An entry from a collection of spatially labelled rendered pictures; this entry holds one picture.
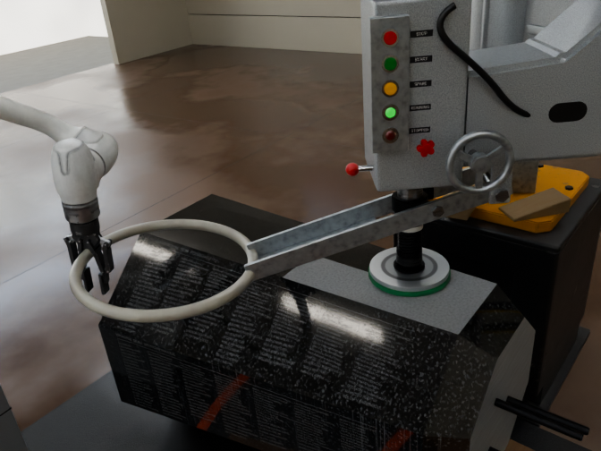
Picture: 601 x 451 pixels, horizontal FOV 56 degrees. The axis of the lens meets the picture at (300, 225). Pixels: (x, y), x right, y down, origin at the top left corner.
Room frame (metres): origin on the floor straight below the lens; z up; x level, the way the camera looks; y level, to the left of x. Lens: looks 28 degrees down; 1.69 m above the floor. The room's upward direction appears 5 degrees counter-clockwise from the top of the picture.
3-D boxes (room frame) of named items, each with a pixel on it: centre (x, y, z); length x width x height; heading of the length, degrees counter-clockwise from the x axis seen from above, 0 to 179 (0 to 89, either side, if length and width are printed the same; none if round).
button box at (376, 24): (1.19, -0.21, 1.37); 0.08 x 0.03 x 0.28; 89
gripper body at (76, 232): (1.38, 0.58, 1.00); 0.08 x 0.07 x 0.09; 74
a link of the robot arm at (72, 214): (1.38, 0.57, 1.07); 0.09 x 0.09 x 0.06
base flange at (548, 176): (1.92, -0.77, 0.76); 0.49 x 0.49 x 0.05; 49
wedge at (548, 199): (1.68, -0.78, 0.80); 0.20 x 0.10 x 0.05; 100
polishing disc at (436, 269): (1.30, -0.28, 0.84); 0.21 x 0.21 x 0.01
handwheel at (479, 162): (1.18, -0.40, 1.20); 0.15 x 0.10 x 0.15; 89
